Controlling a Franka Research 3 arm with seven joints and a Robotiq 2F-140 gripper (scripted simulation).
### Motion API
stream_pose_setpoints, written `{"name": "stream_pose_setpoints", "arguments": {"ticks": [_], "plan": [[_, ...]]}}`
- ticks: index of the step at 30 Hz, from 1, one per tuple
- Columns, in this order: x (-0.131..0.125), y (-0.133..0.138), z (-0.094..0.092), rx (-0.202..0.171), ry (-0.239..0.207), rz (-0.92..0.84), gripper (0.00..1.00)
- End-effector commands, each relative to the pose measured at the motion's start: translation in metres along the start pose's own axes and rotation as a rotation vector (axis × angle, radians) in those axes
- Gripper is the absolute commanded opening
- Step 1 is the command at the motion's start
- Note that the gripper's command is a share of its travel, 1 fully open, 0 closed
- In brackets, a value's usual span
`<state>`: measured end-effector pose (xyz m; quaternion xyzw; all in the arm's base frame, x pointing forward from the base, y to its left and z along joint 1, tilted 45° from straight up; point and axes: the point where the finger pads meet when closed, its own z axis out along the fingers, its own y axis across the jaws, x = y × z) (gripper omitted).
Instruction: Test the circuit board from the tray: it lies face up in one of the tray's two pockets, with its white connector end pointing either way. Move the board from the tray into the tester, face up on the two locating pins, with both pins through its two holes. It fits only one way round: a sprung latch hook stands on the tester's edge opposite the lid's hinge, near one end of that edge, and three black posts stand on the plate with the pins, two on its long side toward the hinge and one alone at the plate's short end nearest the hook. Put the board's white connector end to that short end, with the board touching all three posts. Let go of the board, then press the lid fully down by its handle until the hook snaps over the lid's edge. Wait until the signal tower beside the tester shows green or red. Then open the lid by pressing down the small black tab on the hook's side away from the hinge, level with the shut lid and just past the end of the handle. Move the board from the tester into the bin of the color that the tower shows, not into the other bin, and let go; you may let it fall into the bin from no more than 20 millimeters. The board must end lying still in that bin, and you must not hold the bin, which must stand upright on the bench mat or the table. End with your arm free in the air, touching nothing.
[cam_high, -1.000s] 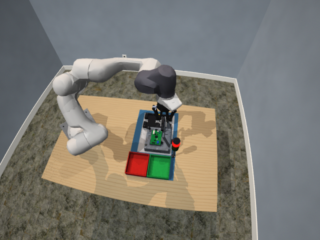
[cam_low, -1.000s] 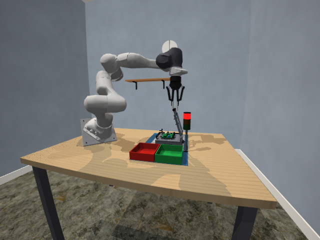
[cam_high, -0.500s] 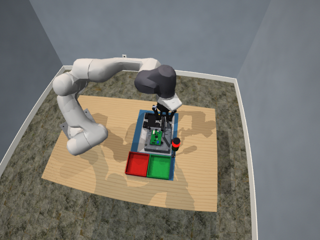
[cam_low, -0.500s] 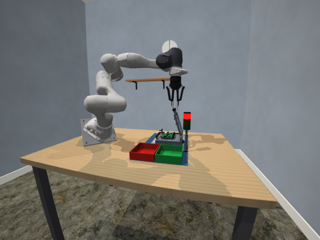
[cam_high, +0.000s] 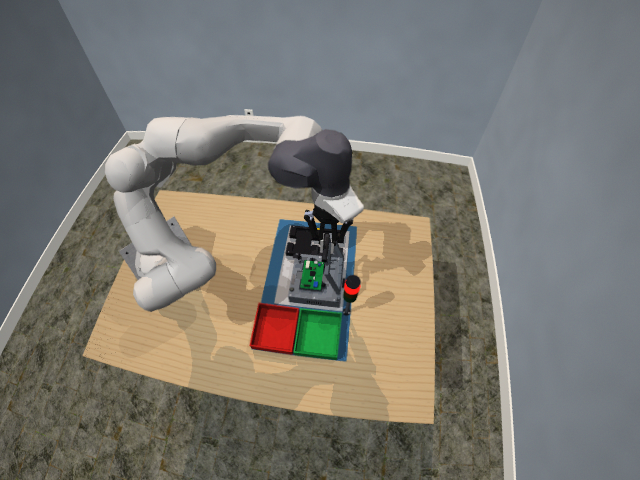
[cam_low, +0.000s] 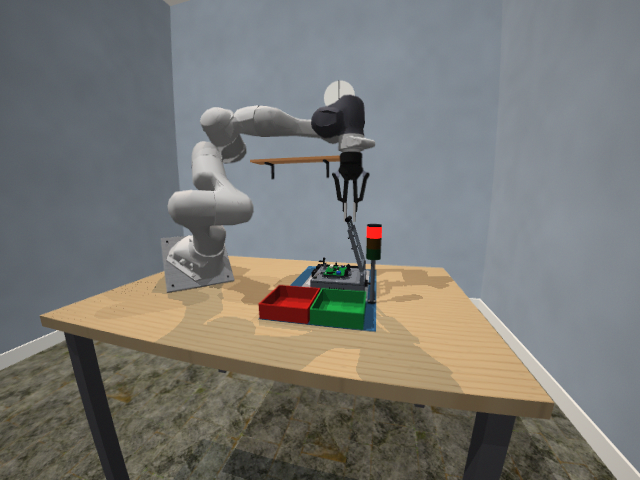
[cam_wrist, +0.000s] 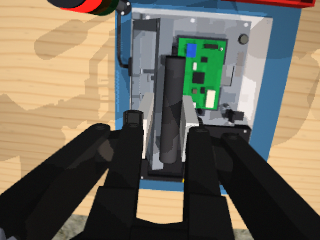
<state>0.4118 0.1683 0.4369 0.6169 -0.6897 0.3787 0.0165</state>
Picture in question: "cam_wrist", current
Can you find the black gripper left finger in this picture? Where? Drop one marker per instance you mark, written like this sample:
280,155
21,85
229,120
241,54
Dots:
39,204

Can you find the green circuit board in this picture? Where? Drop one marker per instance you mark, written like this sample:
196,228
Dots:
203,70

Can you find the red open-top bin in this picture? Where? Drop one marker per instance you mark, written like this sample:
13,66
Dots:
284,3

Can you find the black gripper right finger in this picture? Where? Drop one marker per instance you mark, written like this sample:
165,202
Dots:
270,208

